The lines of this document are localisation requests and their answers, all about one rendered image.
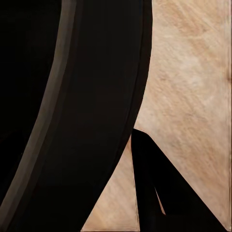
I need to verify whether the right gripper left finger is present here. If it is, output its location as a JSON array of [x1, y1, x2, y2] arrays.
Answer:
[[0, 129, 25, 186]]

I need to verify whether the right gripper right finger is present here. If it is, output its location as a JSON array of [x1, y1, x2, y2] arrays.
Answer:
[[131, 129, 228, 232]]

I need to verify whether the cauldron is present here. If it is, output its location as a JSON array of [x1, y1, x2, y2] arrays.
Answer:
[[0, 0, 153, 232]]

